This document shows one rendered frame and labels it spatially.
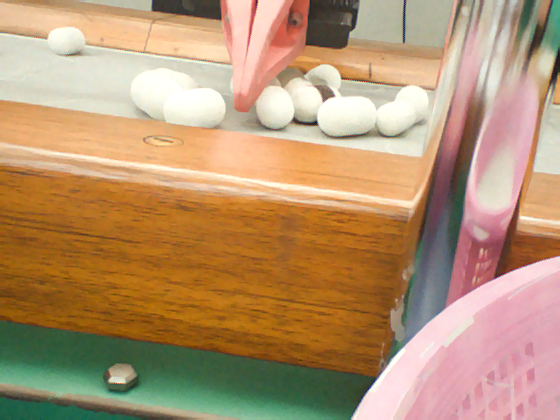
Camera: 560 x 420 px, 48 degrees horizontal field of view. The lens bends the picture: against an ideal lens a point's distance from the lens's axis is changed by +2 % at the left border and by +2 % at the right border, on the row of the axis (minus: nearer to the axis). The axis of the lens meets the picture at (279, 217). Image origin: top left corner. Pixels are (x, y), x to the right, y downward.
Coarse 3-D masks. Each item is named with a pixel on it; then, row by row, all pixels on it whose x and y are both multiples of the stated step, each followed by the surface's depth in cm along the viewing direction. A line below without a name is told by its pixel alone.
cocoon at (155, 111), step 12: (144, 72) 32; (156, 72) 32; (132, 84) 32; (144, 84) 30; (156, 84) 30; (168, 84) 30; (132, 96) 32; (144, 96) 30; (156, 96) 30; (168, 96) 30; (144, 108) 30; (156, 108) 30
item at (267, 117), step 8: (272, 88) 32; (280, 88) 33; (264, 96) 31; (272, 96) 31; (280, 96) 31; (288, 96) 32; (256, 104) 32; (264, 104) 31; (272, 104) 31; (280, 104) 31; (288, 104) 31; (256, 112) 32; (264, 112) 31; (272, 112) 31; (280, 112) 31; (288, 112) 31; (264, 120) 31; (272, 120) 31; (280, 120) 31; (288, 120) 32; (272, 128) 32
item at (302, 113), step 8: (304, 88) 33; (312, 88) 34; (296, 96) 33; (304, 96) 33; (312, 96) 33; (320, 96) 33; (336, 96) 34; (296, 104) 33; (304, 104) 33; (312, 104) 33; (320, 104) 33; (296, 112) 33; (304, 112) 33; (312, 112) 33; (304, 120) 34; (312, 120) 34
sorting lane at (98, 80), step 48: (0, 48) 45; (48, 48) 48; (96, 48) 50; (0, 96) 32; (48, 96) 33; (96, 96) 35; (384, 96) 45; (432, 96) 47; (336, 144) 31; (384, 144) 32
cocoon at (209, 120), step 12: (180, 96) 28; (192, 96) 29; (204, 96) 29; (216, 96) 30; (168, 108) 28; (180, 108) 28; (192, 108) 28; (204, 108) 29; (216, 108) 30; (168, 120) 29; (180, 120) 28; (192, 120) 29; (204, 120) 29; (216, 120) 30
